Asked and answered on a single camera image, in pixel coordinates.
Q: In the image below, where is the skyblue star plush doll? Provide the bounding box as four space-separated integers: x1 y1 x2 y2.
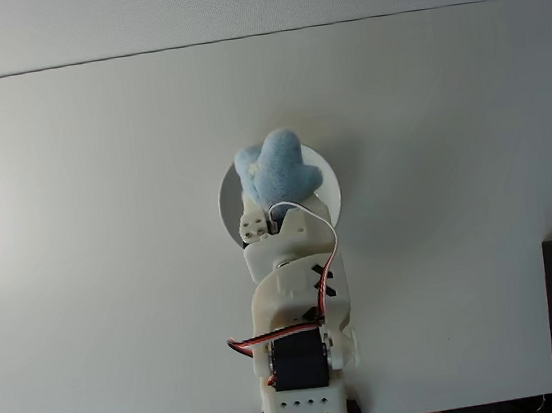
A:
230 123 328 213

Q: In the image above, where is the white ceramic bowl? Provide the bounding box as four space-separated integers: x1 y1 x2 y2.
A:
213 142 348 255

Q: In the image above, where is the gripper servo wire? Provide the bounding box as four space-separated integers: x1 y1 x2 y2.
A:
267 194 348 321

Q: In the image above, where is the red black arm wire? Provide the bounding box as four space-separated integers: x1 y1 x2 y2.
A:
224 316 331 360

